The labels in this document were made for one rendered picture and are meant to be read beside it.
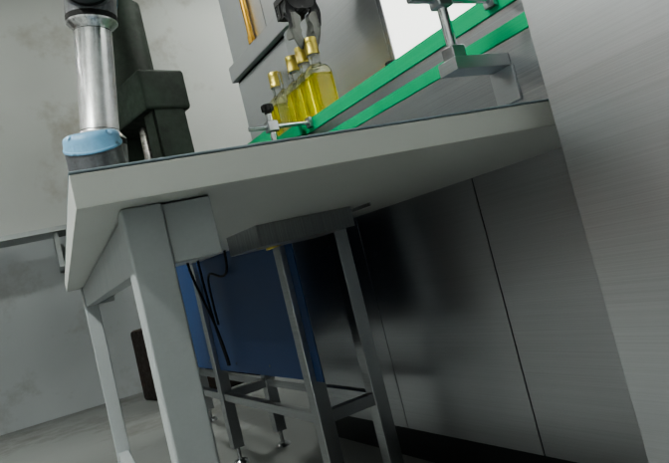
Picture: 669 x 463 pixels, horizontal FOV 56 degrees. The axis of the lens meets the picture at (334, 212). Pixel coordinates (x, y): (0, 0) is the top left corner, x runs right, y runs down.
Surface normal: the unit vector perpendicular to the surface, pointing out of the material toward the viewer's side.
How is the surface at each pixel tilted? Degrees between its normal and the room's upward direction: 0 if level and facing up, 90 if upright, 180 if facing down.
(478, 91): 90
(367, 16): 90
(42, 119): 90
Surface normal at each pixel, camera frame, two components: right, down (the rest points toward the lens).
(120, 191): 0.40, -0.16
